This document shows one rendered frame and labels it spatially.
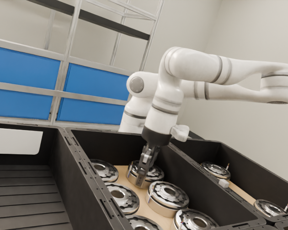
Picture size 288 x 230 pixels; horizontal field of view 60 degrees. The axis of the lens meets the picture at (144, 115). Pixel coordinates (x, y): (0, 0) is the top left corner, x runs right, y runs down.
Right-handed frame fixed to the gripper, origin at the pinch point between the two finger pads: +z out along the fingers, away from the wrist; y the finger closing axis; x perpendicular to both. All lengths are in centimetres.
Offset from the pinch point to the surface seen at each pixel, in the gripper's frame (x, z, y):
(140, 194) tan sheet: 1.4, 2.1, 4.9
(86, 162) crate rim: -9.3, -8.0, 18.7
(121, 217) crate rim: 2.0, -8.0, 29.9
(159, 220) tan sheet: 7.6, 2.1, 11.8
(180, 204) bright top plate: 11.0, -1.1, 7.9
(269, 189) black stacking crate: 36.4, -3.1, -17.5
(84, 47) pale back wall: -145, -14, -237
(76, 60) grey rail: -105, -7, -149
